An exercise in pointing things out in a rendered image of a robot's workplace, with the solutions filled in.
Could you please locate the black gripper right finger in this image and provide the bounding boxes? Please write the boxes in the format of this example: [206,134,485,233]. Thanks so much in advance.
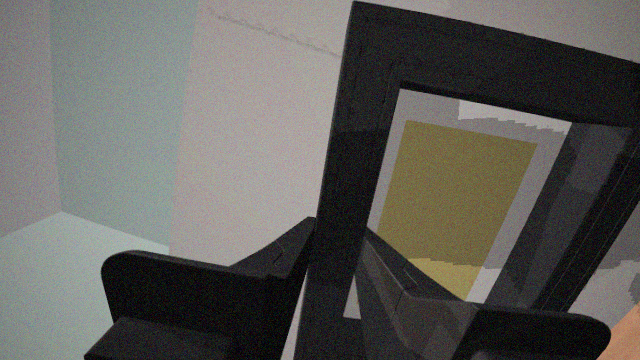
[355,227,612,360]

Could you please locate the black picture frame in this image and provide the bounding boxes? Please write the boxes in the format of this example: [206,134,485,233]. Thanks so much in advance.
[293,0,640,360]

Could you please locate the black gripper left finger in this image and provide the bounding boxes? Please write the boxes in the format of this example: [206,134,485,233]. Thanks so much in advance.
[100,216,316,360]

